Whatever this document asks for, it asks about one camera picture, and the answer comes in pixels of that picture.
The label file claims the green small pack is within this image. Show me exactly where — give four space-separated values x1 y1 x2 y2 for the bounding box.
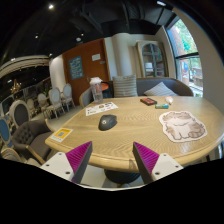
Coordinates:
155 104 169 109

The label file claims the white dining chair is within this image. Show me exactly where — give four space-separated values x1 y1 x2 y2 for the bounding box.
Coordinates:
48 87 64 116
62 83 74 107

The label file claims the black red small box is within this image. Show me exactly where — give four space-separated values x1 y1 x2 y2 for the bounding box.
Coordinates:
140 98 157 106

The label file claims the striped grey cushion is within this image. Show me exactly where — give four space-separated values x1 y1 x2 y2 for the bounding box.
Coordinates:
113 74 137 98

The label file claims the dark grey tufted armchair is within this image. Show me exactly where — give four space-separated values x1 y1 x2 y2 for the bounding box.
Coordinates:
12 120 52 164

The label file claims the white dining chair far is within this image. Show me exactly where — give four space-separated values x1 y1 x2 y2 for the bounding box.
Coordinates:
62 83 74 107

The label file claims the white oval back chair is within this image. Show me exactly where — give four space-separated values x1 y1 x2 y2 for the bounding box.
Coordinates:
9 100 31 127

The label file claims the white printed menu sheet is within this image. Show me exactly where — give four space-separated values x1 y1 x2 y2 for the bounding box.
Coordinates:
86 102 118 116

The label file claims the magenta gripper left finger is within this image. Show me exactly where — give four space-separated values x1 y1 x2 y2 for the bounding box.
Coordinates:
40 140 94 185

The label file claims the clear plastic water bottle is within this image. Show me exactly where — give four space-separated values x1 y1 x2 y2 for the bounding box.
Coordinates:
90 77 103 104

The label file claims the cat shaped mouse pad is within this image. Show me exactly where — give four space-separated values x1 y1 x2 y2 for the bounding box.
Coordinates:
159 111 207 143

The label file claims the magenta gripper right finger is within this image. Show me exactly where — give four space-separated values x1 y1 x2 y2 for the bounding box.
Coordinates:
132 141 184 185

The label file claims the blue cushioned chair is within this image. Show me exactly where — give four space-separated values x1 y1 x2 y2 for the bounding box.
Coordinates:
0 117 13 148

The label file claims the light grey striped pillow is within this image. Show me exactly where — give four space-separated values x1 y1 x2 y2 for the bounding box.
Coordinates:
144 82 176 96

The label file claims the yellow QR code sticker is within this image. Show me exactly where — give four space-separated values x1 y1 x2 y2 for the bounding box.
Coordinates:
51 128 73 143

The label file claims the blue framed wall poster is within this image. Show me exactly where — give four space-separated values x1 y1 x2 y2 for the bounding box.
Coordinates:
69 56 83 80

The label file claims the small pink white object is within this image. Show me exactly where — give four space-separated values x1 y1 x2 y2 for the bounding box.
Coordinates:
165 96 174 105

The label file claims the dark grey computer mouse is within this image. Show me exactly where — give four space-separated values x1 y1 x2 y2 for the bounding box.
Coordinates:
98 115 117 131

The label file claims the wooden arched cabinet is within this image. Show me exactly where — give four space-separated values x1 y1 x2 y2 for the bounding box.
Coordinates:
136 40 168 77

